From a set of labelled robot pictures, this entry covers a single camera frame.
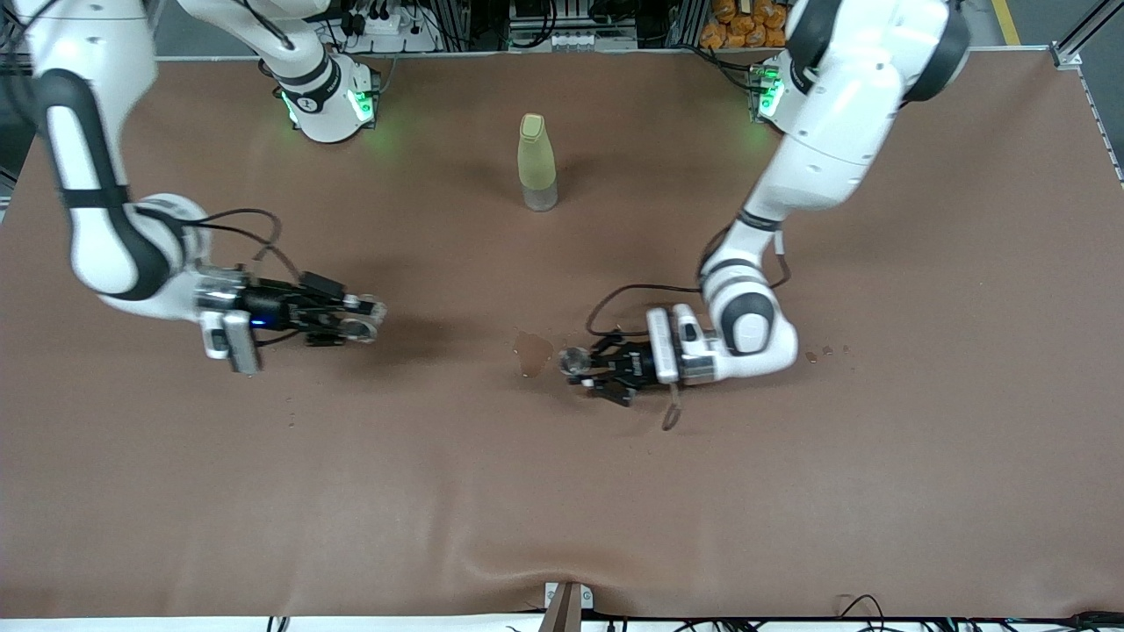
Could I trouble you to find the orange snack packets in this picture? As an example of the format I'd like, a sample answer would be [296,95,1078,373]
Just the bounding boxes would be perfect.
[700,0,791,49]

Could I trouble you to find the black base cable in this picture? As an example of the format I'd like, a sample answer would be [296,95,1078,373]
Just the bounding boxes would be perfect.
[694,42,763,90]

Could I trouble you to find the white power strip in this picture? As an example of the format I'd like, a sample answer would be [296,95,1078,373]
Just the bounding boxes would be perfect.
[338,0,440,54]

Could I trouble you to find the aluminium frame post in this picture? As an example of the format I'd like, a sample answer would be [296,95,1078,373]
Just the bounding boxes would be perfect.
[1049,0,1124,69]

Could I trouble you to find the white electrical device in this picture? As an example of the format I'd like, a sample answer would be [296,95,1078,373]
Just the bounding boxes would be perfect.
[508,0,640,52]

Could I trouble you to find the brown table cover mat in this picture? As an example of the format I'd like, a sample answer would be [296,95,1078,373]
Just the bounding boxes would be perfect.
[0,48,1124,620]

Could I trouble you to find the large liquid puddle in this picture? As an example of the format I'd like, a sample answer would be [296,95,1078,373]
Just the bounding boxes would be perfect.
[513,331,555,378]

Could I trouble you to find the yellow-green plastic bottle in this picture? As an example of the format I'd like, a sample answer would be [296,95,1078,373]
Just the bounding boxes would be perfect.
[516,112,559,212]

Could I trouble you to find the metal table edge bracket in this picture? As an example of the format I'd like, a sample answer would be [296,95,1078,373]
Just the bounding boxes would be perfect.
[540,581,595,632]

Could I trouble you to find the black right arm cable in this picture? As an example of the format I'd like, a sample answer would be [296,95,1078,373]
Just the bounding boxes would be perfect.
[176,207,304,348]

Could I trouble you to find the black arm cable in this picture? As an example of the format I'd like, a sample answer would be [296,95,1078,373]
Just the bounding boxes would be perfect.
[176,207,304,348]
[586,224,791,433]

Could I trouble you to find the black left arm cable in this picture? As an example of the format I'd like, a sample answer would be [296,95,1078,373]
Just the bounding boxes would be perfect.
[586,224,791,433]

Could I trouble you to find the clear glass beaker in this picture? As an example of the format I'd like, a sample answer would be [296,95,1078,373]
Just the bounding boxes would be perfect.
[338,294,388,345]

